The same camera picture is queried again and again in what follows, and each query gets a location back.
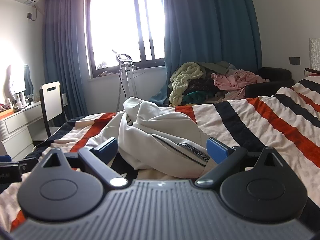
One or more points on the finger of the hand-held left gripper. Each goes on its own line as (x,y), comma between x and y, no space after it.
(5,159)

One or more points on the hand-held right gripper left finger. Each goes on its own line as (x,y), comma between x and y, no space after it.
(108,148)

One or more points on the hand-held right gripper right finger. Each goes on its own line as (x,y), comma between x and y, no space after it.
(217,152)

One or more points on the white zip sweatshirt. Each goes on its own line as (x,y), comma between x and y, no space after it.
(150,120)

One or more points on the white dressing table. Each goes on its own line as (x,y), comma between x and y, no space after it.
(17,130)

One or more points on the striped blanket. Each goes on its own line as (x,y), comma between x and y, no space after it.
(250,120)

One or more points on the orange tray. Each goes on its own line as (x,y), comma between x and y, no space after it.
(6,111)

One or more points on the yellow cloth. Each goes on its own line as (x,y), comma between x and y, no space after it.
(183,104)

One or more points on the teal garment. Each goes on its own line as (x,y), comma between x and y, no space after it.
(197,96)

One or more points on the group of cosmetic bottles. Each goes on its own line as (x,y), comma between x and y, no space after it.
(20,101)

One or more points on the dark patterned garment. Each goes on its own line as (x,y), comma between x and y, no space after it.
(202,85)

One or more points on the white and black chair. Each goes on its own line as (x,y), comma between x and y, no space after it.
(51,102)

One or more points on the light blue cloth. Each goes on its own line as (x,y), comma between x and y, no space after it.
(161,95)

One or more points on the pink garment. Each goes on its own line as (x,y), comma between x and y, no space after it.
(237,80)

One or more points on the arched mirror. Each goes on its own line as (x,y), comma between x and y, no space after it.
(15,80)

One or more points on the pale green knit blanket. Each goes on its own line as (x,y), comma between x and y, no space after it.
(185,77)

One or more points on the olive garment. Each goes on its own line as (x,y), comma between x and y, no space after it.
(215,67)

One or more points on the garment steamer stand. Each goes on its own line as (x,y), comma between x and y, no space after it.
(125,62)

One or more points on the black armchair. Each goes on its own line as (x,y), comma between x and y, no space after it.
(275,73)

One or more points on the blue curtain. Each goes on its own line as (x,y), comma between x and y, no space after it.
(212,17)
(65,55)

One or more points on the window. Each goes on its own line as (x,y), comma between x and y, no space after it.
(112,17)

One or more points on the white quilted headboard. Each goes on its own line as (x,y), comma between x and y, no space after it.
(315,52)

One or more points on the grey wall switch panel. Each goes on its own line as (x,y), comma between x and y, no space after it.
(294,60)

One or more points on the wall socket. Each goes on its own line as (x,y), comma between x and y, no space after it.
(30,15)

